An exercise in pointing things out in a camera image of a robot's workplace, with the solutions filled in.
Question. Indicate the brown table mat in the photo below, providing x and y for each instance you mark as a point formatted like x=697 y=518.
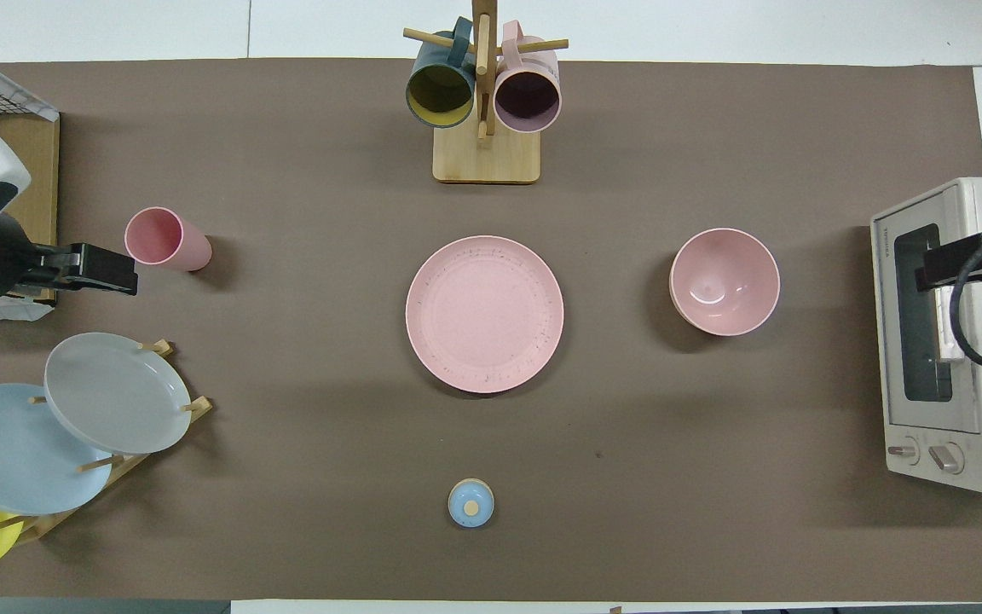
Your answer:
x=286 y=512

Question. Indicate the pink speckled plate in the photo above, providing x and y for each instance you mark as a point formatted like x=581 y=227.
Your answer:
x=484 y=315

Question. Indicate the pale pink mug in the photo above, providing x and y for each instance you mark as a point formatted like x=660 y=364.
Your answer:
x=527 y=95

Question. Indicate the grey plate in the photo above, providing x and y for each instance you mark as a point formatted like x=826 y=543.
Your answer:
x=116 y=392

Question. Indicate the pink tumbler cup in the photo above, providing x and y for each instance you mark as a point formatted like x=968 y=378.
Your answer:
x=188 y=251

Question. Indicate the wooden plate rack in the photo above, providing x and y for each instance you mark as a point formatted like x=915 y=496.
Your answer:
x=201 y=408

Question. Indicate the wooden mug tree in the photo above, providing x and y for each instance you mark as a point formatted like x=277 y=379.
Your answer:
x=487 y=158

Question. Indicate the light blue plate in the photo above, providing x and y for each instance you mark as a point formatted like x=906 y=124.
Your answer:
x=5 y=452

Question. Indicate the dark teal mug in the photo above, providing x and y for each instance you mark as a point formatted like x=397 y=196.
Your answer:
x=440 y=89

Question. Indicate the pink bowl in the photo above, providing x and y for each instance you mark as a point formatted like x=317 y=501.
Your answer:
x=724 y=281

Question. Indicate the marbled white sheet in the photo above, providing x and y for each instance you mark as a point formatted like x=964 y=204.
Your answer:
x=5 y=83

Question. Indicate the blue bell with wooden knob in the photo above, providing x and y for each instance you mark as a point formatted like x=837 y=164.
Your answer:
x=470 y=505

